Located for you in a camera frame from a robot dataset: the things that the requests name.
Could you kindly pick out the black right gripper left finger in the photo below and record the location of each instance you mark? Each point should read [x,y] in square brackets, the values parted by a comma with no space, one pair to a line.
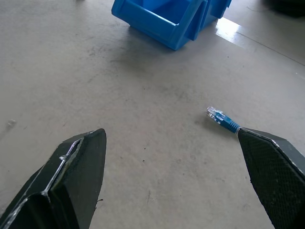
[71,181]

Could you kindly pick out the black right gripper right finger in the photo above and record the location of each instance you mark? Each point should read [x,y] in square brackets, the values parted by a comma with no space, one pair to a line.
[274,176]

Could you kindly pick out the blue plastic storage bin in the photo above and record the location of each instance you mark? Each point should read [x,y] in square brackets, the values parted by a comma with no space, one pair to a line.
[214,12]
[164,21]

